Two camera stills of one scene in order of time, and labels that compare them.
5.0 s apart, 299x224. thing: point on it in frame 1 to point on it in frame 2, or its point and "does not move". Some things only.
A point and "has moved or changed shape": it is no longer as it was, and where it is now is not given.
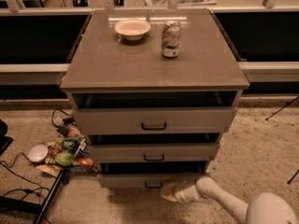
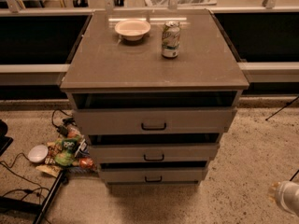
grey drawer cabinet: [153, 90] does not move
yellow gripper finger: [167, 192] to [277, 195]
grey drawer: [148, 175] has moved or changed shape
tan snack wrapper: [50, 169] does not move
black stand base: [16, 204] does not move
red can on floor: [87, 162] does not move
